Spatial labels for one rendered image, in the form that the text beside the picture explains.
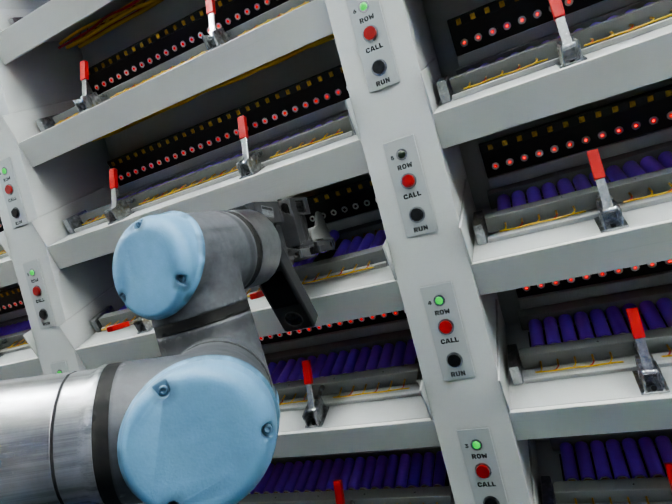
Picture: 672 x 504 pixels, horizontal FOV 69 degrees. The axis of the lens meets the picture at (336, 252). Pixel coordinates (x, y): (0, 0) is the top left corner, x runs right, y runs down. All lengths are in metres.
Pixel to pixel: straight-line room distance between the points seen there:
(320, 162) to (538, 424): 0.43
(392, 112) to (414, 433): 0.42
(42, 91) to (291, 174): 0.59
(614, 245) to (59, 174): 0.92
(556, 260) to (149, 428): 0.47
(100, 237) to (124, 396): 0.60
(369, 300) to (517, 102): 0.30
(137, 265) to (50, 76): 0.74
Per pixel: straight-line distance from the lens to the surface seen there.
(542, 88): 0.62
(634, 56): 0.63
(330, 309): 0.69
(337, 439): 0.75
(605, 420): 0.68
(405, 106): 0.63
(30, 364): 1.10
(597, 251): 0.62
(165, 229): 0.44
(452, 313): 0.63
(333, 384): 0.79
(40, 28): 1.03
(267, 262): 0.53
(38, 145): 1.01
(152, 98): 0.84
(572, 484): 0.79
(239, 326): 0.46
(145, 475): 0.32
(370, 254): 0.69
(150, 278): 0.45
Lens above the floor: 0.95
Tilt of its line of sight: 1 degrees down
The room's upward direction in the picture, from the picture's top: 15 degrees counter-clockwise
